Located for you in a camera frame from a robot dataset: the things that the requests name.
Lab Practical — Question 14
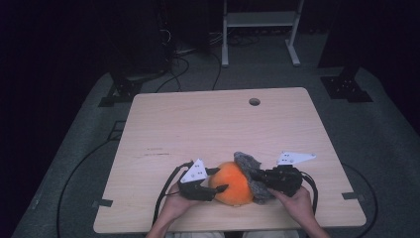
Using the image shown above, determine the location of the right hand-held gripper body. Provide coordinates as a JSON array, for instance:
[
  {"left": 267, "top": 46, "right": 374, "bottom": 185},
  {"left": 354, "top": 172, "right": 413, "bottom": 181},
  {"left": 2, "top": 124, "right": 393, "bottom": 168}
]
[{"left": 262, "top": 151, "right": 317, "bottom": 198}]

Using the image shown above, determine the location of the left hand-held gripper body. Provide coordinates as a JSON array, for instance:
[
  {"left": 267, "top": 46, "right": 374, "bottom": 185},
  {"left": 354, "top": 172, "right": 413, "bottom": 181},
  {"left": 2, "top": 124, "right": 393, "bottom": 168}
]
[{"left": 177, "top": 158, "right": 218, "bottom": 202}]

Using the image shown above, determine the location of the orange plush toy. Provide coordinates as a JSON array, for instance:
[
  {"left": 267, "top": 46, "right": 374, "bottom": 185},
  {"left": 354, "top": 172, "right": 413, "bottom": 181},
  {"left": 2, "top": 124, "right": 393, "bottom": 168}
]
[{"left": 208, "top": 161, "right": 256, "bottom": 207}]

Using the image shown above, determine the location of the grey cloth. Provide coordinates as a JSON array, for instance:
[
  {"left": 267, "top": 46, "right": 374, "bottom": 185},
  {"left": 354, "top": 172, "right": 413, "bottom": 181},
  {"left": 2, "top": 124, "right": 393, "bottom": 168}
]
[{"left": 233, "top": 151, "right": 277, "bottom": 205}]

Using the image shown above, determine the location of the person's right hand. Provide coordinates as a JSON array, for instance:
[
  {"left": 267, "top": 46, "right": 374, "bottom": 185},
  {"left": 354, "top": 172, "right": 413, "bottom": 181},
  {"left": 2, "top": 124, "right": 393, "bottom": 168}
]
[{"left": 266, "top": 185, "right": 315, "bottom": 226}]

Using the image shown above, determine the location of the person's left hand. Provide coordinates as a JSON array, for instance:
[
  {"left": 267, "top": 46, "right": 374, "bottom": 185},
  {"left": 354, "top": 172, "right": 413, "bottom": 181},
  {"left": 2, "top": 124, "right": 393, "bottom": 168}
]
[{"left": 163, "top": 182, "right": 206, "bottom": 222}]

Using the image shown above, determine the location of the dark tape strip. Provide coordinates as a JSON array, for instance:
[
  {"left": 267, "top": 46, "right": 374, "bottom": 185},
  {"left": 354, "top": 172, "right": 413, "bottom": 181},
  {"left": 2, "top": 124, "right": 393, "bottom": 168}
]
[
  {"left": 342, "top": 191, "right": 367, "bottom": 202},
  {"left": 91, "top": 198, "right": 114, "bottom": 209}
]

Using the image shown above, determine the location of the black stand base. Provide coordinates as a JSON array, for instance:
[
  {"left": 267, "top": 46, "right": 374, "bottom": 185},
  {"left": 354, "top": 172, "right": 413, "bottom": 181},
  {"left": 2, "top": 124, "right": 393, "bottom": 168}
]
[
  {"left": 320, "top": 66, "right": 374, "bottom": 104},
  {"left": 98, "top": 74, "right": 147, "bottom": 108}
]

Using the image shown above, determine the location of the white metal stand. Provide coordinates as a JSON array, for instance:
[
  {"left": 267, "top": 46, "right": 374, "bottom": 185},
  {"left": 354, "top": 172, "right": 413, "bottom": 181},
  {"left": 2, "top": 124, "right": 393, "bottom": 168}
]
[{"left": 221, "top": 0, "right": 305, "bottom": 68}]

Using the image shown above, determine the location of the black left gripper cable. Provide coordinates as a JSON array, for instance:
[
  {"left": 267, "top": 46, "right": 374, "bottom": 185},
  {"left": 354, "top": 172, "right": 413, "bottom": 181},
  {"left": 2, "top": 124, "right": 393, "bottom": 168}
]
[{"left": 152, "top": 160, "right": 195, "bottom": 226}]

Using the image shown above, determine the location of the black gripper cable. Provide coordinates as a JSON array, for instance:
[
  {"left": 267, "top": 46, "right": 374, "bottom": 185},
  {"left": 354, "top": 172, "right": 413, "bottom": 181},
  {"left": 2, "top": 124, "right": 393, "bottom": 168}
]
[
  {"left": 152, "top": 160, "right": 195, "bottom": 226},
  {"left": 299, "top": 171, "right": 320, "bottom": 214}
]

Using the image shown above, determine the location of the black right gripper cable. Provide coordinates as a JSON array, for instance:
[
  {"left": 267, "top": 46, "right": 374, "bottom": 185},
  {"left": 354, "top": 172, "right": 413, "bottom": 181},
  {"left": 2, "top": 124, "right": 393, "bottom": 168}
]
[{"left": 299, "top": 171, "right": 320, "bottom": 214}]

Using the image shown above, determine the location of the black floor tape frame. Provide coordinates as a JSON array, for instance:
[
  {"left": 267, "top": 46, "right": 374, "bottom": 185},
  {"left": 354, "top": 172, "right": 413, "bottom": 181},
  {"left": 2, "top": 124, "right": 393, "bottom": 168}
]
[{"left": 106, "top": 120, "right": 127, "bottom": 142}]

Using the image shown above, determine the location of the curved black floor cable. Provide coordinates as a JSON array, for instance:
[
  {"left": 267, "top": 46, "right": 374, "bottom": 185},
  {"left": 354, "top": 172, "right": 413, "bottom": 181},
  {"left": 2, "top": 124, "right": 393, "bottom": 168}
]
[{"left": 341, "top": 163, "right": 379, "bottom": 238}]

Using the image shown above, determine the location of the thin black floor cable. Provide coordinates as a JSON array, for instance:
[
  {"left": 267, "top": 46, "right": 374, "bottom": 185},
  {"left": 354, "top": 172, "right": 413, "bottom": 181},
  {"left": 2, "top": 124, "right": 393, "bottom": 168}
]
[{"left": 210, "top": 52, "right": 223, "bottom": 91}]

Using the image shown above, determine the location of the black floor cable loop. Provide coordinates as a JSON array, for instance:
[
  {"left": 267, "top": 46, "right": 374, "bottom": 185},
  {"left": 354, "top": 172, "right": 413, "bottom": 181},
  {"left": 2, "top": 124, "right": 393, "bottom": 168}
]
[{"left": 155, "top": 55, "right": 191, "bottom": 94}]

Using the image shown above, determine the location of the long black floor cable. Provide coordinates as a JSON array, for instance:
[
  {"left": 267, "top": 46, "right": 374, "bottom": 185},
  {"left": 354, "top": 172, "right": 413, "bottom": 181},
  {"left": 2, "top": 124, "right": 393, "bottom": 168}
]
[{"left": 55, "top": 139, "right": 112, "bottom": 238}]

